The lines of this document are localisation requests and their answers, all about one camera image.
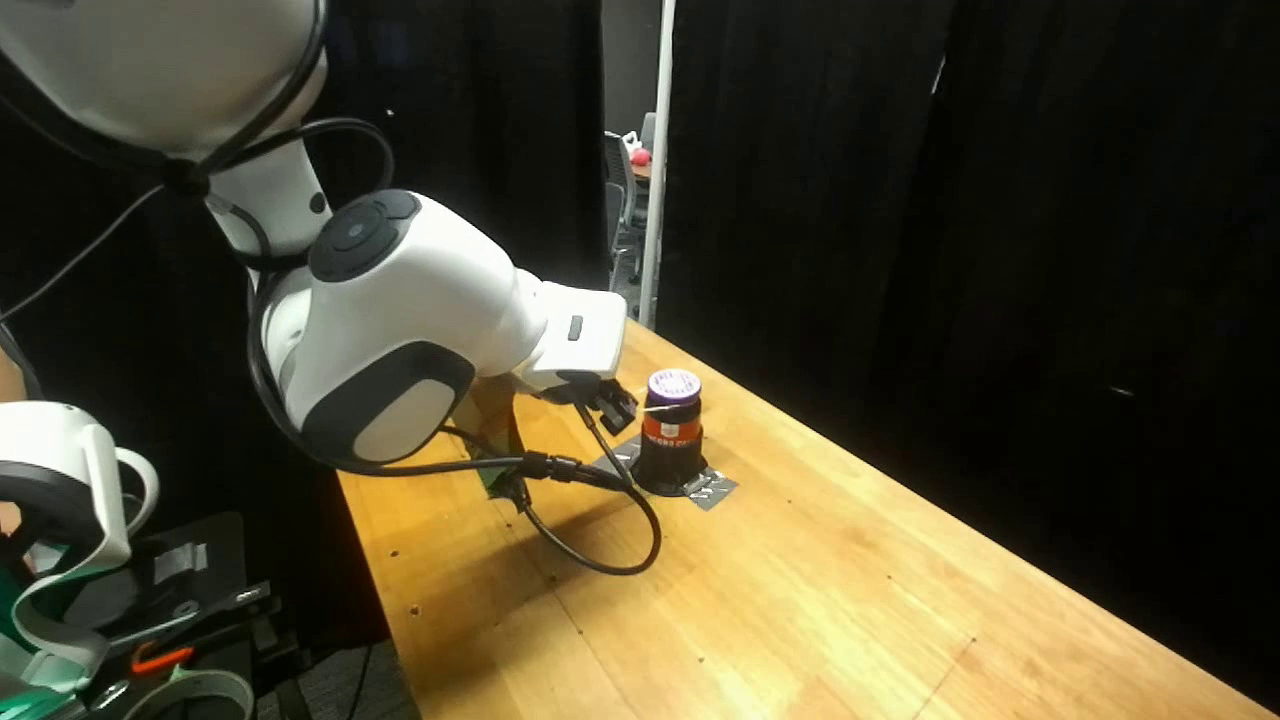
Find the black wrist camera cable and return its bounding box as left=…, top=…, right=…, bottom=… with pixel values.
left=437, top=395, right=667, bottom=580

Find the thin grey cable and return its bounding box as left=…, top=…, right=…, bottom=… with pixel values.
left=0, top=176, right=170, bottom=326

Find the black equipment case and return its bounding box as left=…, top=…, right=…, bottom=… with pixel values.
left=74, top=508, right=311, bottom=714

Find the dark red-banded can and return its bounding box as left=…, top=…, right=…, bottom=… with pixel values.
left=628, top=362, right=711, bottom=498

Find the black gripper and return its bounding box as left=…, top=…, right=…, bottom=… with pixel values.
left=535, top=370, right=645, bottom=440

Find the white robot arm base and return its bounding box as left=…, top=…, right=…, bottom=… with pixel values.
left=0, top=395, right=163, bottom=580

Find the orange handled tool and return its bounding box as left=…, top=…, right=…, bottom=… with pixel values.
left=124, top=642, right=199, bottom=681

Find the white vertical pole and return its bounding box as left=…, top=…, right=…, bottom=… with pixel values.
left=636, top=0, right=678, bottom=333

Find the green flat cable band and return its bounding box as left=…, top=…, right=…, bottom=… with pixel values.
left=0, top=533, right=135, bottom=672

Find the black curtain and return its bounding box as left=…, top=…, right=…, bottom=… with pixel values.
left=659, top=0, right=1280, bottom=710

